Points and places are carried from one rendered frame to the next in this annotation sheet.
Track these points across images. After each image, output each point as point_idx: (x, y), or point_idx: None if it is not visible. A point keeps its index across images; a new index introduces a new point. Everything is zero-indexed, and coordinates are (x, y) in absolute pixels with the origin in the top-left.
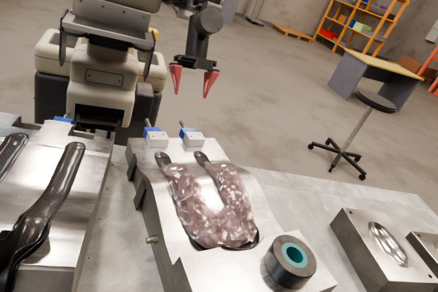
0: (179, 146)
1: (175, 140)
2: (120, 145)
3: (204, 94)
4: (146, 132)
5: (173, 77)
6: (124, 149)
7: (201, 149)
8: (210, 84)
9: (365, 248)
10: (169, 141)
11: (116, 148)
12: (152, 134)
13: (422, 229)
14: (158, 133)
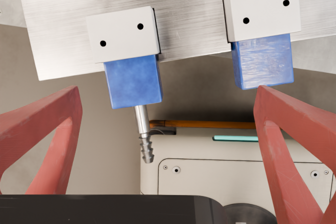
0: (179, 7)
1: (189, 42)
2: (320, 71)
3: (71, 105)
4: (290, 48)
5: (315, 204)
6: (311, 55)
7: (104, 2)
8: (11, 115)
9: None
10: (211, 31)
11: (333, 58)
12: (288, 12)
13: None
14: (266, 20)
